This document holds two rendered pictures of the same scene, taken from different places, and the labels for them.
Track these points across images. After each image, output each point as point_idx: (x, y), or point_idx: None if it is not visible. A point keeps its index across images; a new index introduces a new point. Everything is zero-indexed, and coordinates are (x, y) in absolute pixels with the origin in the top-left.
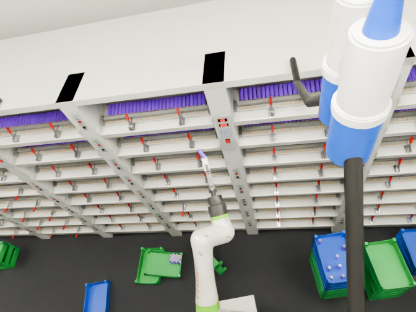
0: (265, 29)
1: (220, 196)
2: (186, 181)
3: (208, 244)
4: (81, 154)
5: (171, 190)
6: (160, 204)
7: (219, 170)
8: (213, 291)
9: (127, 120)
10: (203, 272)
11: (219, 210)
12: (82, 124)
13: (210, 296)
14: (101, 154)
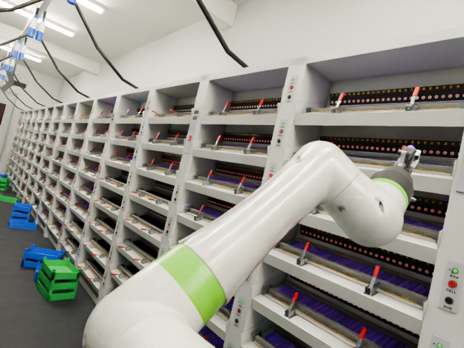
0: None
1: (409, 175)
2: (331, 275)
3: (329, 155)
4: (250, 154)
5: (289, 306)
6: (250, 329)
7: (407, 291)
8: (240, 241)
9: (338, 99)
10: (268, 189)
11: (394, 175)
12: (290, 92)
13: (223, 240)
14: (271, 150)
